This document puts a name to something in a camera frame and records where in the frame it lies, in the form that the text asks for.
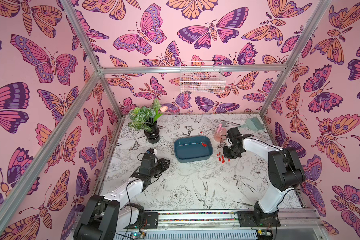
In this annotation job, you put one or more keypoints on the pink spray bottle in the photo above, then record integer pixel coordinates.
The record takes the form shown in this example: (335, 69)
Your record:
(220, 131)

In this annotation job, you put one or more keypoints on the white wire basket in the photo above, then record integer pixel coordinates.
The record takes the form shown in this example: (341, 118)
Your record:
(202, 79)

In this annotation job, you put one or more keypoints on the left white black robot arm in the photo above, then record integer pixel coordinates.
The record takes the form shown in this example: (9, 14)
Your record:
(107, 215)

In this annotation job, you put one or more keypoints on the green dustpan brush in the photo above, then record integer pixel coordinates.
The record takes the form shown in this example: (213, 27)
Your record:
(253, 124)

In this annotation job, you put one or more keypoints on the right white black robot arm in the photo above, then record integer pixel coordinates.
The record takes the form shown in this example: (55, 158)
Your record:
(284, 169)

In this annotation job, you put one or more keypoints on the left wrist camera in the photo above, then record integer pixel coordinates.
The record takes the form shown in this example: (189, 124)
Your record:
(148, 166)

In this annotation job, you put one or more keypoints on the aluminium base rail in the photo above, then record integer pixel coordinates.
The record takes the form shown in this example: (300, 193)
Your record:
(295, 224)

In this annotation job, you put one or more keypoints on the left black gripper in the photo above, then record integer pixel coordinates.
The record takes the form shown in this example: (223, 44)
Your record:
(162, 164)

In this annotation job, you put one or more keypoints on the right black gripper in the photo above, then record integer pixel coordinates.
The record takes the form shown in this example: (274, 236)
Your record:
(230, 150)

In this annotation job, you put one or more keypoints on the teal plastic storage box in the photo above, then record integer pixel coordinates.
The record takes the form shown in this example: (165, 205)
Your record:
(190, 149)

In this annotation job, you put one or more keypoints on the green plant in black vase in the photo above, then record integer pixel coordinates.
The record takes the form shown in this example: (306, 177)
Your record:
(145, 119)

